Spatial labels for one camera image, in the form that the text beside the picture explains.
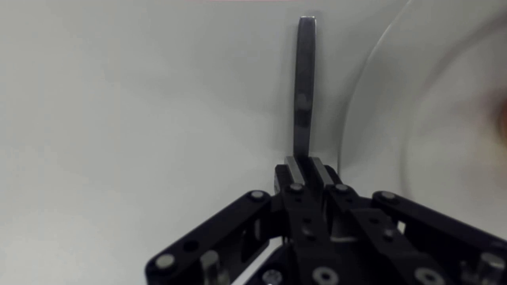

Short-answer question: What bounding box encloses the white round plate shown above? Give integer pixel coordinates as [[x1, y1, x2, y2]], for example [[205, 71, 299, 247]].
[[337, 0, 507, 241]]

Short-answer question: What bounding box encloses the dark utensil handle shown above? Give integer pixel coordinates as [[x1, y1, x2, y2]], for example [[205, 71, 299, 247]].
[[291, 14, 318, 162]]

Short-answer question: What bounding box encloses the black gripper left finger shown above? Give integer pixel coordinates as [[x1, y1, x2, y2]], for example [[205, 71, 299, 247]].
[[144, 155, 330, 285]]

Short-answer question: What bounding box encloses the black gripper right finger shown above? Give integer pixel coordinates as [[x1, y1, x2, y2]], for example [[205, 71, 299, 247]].
[[310, 157, 507, 285]]

